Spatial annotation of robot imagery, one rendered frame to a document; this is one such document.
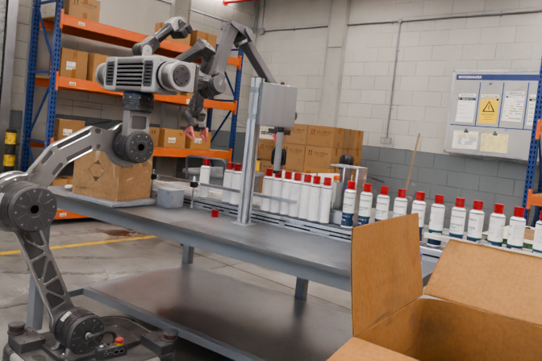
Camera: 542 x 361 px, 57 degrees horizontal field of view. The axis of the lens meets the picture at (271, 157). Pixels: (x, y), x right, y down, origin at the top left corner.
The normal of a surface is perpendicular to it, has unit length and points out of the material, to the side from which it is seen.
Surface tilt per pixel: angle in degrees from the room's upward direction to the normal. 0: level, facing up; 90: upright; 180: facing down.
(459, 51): 90
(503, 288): 38
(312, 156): 90
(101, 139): 90
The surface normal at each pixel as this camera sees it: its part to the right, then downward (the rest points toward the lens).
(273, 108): 0.36, 0.08
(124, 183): 0.89, 0.11
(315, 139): -0.57, 0.00
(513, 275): -0.25, -0.83
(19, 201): 0.75, 0.11
